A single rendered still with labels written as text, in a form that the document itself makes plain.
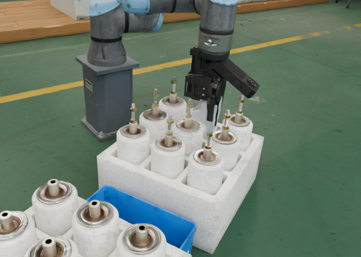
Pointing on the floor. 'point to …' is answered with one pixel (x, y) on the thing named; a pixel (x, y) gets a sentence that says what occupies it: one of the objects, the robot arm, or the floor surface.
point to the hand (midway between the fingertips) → (213, 128)
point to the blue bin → (149, 216)
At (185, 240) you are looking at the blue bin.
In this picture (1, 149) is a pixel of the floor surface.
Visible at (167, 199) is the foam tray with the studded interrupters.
